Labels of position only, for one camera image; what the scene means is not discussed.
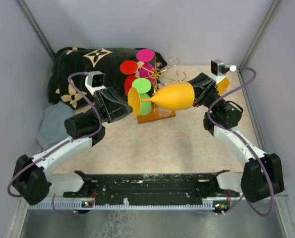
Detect purple cable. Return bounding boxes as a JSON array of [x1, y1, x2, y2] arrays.
[[208, 66, 274, 217], [7, 71, 103, 218]]

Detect pink plastic wine glass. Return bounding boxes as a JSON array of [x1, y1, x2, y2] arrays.
[[136, 49, 154, 79]]

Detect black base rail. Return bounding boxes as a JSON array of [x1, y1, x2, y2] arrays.
[[63, 171, 239, 210]]

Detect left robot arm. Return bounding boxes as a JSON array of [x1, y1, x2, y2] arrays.
[[11, 87, 132, 205]]

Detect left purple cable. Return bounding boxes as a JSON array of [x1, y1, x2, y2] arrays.
[[7, 71, 103, 218]]

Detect clear wine glass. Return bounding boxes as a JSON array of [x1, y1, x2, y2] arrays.
[[158, 109, 172, 118]]

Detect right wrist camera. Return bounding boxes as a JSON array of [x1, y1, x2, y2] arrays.
[[210, 59, 237, 84]]

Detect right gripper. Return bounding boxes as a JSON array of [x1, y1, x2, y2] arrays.
[[171, 72, 227, 114]]

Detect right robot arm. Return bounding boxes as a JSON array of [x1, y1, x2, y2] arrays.
[[190, 73, 284, 203]]

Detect grey cloth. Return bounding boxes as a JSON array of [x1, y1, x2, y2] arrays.
[[37, 102, 75, 150]]

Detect black floral pillow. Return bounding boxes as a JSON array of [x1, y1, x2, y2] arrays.
[[47, 47, 168, 109]]

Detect green plastic wine glass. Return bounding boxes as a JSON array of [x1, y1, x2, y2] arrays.
[[128, 78, 152, 116]]

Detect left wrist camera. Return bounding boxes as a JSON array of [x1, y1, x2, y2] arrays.
[[85, 71, 106, 96]]

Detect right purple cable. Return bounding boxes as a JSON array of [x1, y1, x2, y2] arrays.
[[208, 66, 274, 217]]

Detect orange wine glass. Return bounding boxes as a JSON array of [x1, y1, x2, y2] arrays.
[[217, 78, 230, 95], [127, 82, 195, 116]]

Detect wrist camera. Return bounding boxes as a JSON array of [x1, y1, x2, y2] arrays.
[[210, 59, 237, 84], [85, 71, 106, 96]]

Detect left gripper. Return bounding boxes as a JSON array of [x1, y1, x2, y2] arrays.
[[85, 86, 135, 125]]

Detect red plastic wine glass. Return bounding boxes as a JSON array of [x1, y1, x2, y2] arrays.
[[119, 60, 138, 95]]

